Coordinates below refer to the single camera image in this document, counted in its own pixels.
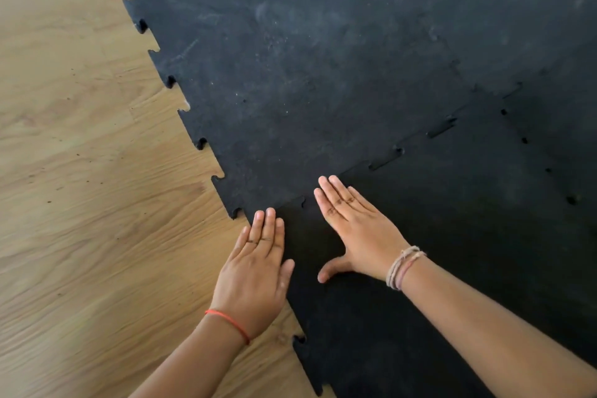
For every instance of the person's right hand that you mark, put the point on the person's right hand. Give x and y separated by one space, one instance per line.
368 239

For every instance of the person's left thumb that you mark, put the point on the person's left thumb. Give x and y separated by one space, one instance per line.
288 272

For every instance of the person's left forearm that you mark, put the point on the person's left forearm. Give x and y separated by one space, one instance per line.
196 360

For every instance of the person's right little finger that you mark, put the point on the person's right little finger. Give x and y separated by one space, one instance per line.
361 199

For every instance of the person's left little finger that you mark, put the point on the person's left little finger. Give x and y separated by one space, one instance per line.
240 242

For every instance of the person's left hand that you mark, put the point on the person's left hand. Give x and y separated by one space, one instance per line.
249 281

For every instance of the person's left middle finger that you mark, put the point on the person's left middle finger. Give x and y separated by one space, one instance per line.
267 230

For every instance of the person's right middle finger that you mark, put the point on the person's right middle finger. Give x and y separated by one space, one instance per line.
335 197

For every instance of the person's right forearm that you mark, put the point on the person's right forearm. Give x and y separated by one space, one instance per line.
489 332

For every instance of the black interlocking rubber mat tile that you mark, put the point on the black interlocking rubber mat tile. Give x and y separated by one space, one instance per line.
536 15
303 85
443 234

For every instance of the person's right thumb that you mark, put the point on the person's right thumb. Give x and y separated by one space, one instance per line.
332 269

